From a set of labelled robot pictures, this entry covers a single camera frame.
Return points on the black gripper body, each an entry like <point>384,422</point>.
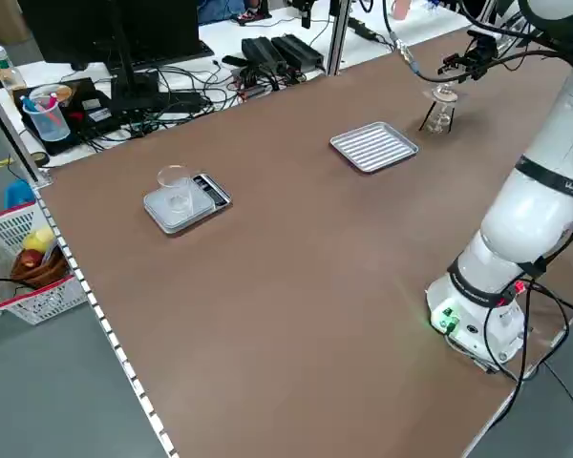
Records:
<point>481,52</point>

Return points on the glass alcohol lamp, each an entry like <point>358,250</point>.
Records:
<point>437,121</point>

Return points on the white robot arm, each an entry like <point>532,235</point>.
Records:
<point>530,214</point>

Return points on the large clear beaker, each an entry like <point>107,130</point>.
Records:
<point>174,191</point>

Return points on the black power strip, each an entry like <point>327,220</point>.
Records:
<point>363,28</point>

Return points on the black power brick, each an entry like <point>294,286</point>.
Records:
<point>298,50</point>
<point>262,52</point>

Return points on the pink cup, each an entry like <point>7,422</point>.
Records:
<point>401,8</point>

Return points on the person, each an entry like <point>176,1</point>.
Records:
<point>219,8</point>

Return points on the ribbed metal tray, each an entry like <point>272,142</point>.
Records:
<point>375,145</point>

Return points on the black computer monitor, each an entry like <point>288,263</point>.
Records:
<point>148,28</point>

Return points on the black flat case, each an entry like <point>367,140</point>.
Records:
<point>95,117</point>

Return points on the silver digital scale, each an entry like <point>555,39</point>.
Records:
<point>160,214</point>

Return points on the round wooden coaster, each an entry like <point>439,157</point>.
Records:
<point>63,93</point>

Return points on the cardboard tube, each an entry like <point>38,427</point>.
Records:
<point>9,21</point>

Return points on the clear bottle white cap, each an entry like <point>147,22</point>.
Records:
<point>7,71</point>

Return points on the blue plastic object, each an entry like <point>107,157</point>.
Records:
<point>19,193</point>

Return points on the yellow fruit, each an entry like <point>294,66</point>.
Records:
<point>39,238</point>

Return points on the red apple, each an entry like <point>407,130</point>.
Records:
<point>30,258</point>

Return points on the brown bowl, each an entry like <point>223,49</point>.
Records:
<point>43,274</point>

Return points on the white basket red rim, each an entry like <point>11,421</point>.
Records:
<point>38,300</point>

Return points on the aluminium frame post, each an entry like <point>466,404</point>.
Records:
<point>338,43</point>

